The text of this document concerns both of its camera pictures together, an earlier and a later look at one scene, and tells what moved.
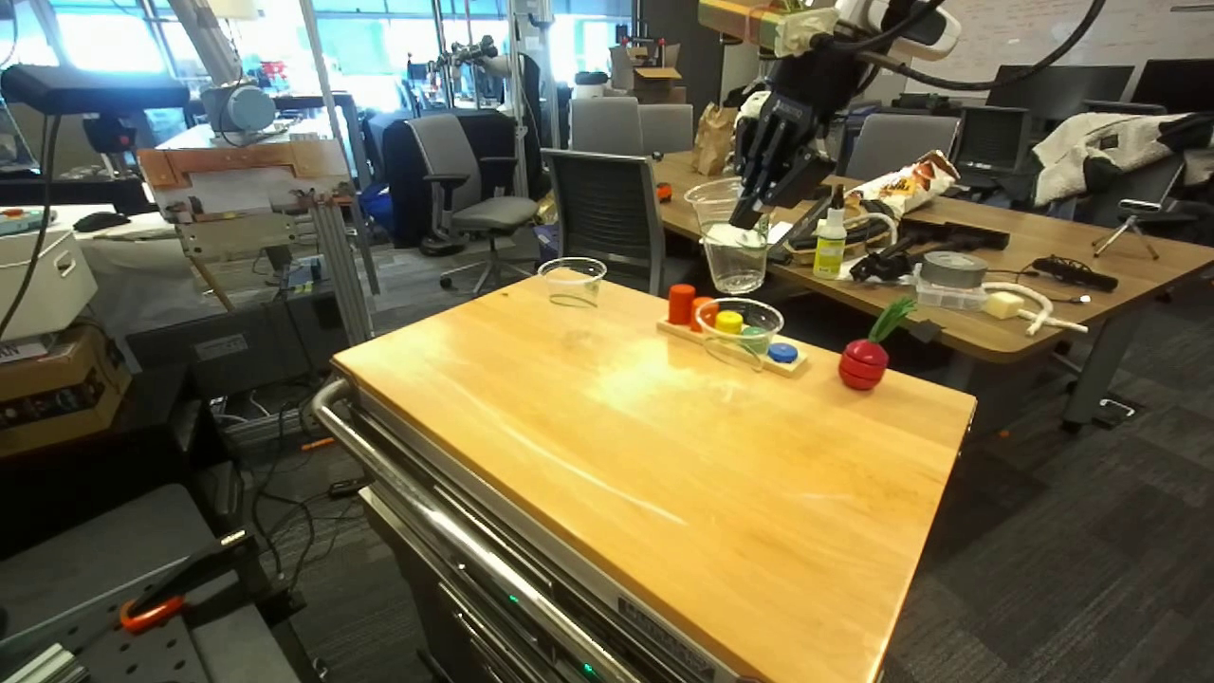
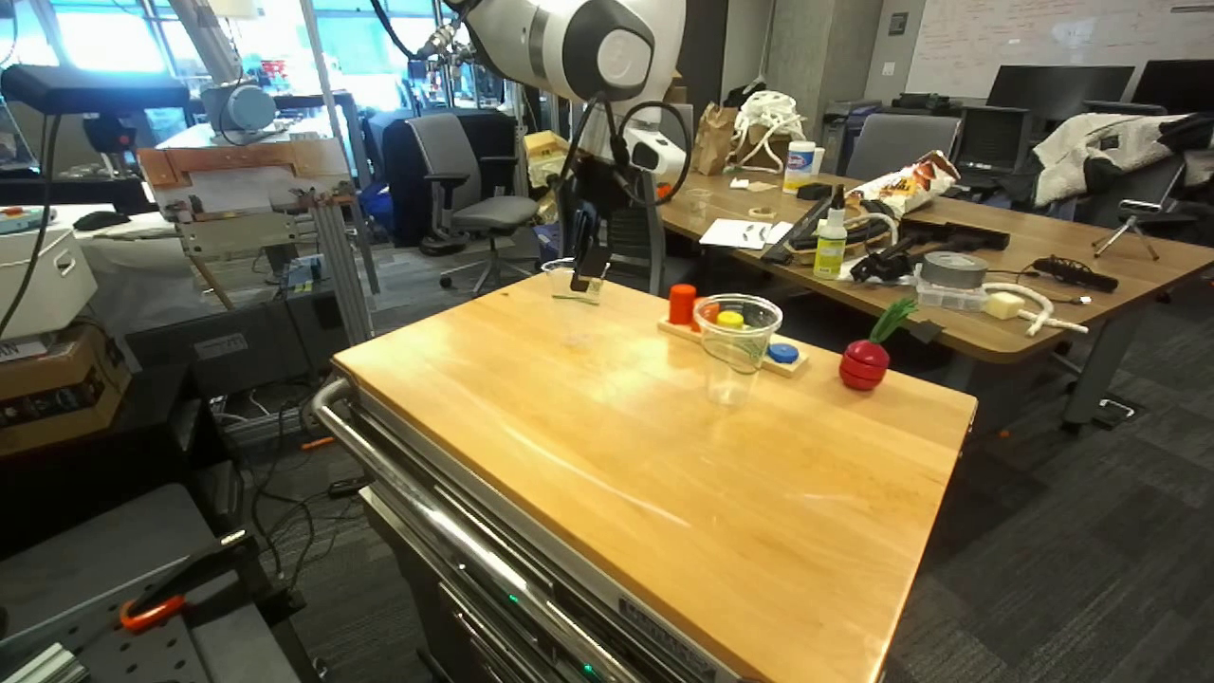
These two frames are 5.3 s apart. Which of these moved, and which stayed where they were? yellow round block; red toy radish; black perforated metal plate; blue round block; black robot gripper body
Moved: black robot gripper body
Stayed: blue round block; black perforated metal plate; yellow round block; red toy radish
